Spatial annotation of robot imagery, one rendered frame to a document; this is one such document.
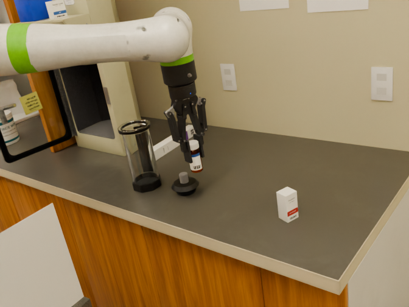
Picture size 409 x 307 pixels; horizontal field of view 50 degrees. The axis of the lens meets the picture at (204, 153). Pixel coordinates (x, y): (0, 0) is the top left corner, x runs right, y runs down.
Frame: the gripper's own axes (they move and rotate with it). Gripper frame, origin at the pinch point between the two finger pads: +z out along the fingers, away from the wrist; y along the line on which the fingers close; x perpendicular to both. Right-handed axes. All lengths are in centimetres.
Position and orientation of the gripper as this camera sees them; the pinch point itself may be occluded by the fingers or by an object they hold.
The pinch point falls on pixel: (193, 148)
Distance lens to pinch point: 129.0
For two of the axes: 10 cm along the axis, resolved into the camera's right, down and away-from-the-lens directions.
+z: 1.5, 8.9, 4.2
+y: -7.8, 3.7, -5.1
